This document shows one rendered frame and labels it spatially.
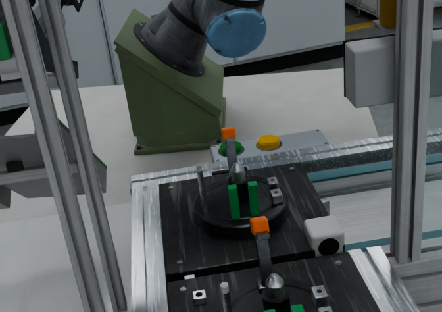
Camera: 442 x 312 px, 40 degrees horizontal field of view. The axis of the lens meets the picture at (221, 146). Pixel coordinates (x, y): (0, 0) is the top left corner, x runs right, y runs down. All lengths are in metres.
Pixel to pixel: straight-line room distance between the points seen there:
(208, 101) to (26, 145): 0.61
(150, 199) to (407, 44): 0.50
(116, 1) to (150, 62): 2.55
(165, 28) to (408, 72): 0.75
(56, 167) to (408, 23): 0.39
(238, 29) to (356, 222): 0.44
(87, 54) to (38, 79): 3.30
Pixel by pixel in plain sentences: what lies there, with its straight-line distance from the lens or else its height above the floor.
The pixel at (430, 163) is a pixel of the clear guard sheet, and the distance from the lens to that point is 0.77.
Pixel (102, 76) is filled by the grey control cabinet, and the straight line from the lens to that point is 3.93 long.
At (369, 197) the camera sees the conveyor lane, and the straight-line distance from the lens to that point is 1.03.
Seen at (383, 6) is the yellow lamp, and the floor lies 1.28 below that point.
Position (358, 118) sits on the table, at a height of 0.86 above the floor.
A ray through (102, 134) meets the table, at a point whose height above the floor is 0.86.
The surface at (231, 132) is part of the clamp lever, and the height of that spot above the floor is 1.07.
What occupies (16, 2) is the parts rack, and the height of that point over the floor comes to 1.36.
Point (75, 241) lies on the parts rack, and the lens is 0.67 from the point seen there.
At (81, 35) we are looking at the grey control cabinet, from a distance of 3.85.
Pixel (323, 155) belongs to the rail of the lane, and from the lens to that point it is 1.07.
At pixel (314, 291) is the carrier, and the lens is 0.71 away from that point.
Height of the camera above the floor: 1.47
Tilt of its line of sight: 27 degrees down
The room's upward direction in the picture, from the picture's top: 7 degrees counter-clockwise
